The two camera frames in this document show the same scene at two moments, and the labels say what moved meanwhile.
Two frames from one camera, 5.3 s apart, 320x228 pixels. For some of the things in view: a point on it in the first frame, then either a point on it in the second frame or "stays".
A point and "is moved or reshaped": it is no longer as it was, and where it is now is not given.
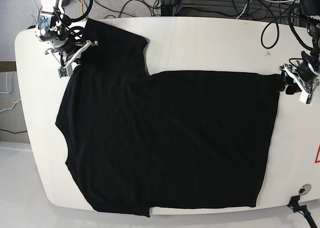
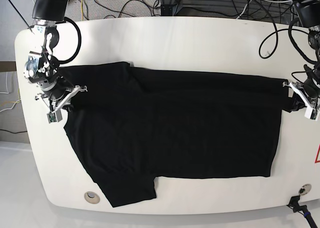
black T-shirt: x=136 y=141 is moved or reshaped
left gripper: x=69 y=52 → x=59 y=98
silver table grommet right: x=304 y=189 stays
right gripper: x=303 y=72 → x=311 y=102
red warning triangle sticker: x=317 y=159 stays
